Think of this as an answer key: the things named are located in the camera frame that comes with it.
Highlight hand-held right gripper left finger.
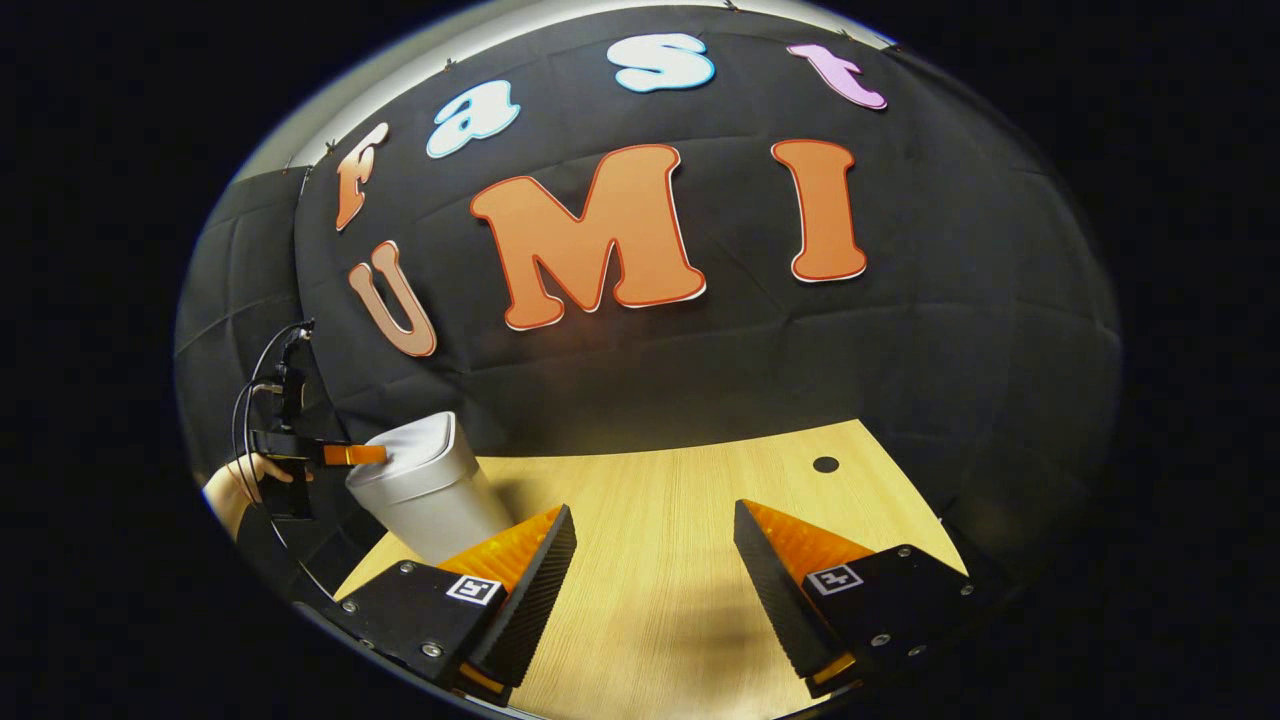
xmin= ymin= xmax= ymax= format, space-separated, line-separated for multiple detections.
xmin=318 ymin=505 xmax=579 ymax=711

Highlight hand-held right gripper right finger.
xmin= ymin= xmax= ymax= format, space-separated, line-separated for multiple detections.
xmin=733 ymin=500 xmax=1021 ymax=701

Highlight black backdrop cloth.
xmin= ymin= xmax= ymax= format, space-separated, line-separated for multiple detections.
xmin=175 ymin=5 xmax=1121 ymax=601

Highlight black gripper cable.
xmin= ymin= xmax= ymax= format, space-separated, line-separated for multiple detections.
xmin=232 ymin=320 xmax=316 ymax=471

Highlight white desktop garbage bin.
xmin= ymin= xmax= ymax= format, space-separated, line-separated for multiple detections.
xmin=345 ymin=411 xmax=516 ymax=566

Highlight wooden desktop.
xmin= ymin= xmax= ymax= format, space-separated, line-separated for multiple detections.
xmin=335 ymin=420 xmax=971 ymax=720

